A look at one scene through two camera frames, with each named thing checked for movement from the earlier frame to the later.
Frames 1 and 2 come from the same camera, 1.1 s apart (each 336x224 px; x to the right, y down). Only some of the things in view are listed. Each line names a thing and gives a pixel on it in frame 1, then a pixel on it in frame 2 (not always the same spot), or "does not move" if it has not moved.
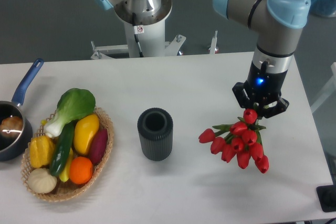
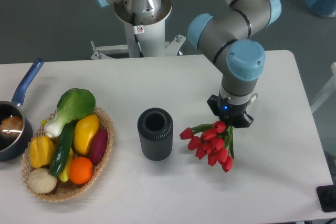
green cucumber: x=58 y=158 does not move
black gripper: x=262 y=86 → x=231 y=114
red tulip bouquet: x=241 y=138 → x=213 y=141
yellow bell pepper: x=42 y=151 does not move
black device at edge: x=327 y=196 does not move
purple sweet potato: x=99 y=148 does not move
